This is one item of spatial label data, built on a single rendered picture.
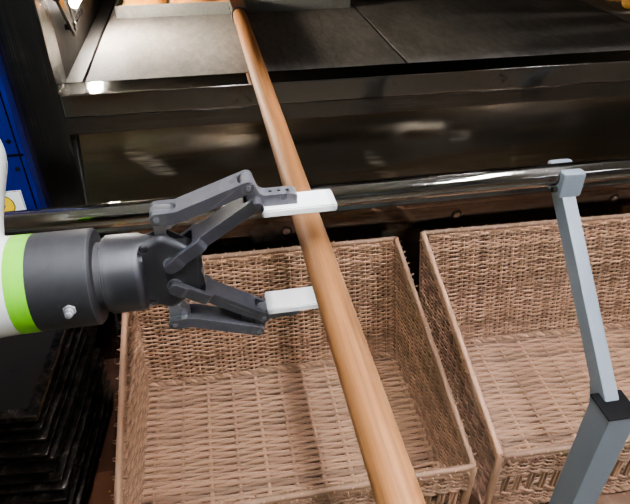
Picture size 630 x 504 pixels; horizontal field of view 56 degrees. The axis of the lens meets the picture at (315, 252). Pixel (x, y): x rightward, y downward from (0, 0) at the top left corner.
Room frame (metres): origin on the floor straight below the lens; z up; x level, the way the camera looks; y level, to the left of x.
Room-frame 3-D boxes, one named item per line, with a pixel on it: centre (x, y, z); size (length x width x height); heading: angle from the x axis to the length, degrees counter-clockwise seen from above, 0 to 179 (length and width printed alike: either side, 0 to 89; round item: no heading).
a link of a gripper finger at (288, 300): (0.48, 0.02, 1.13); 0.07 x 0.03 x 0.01; 101
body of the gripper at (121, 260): (0.45, 0.15, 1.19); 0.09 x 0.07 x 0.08; 101
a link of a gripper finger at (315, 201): (0.48, 0.02, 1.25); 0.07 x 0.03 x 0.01; 101
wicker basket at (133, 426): (0.74, 0.06, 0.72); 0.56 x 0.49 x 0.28; 100
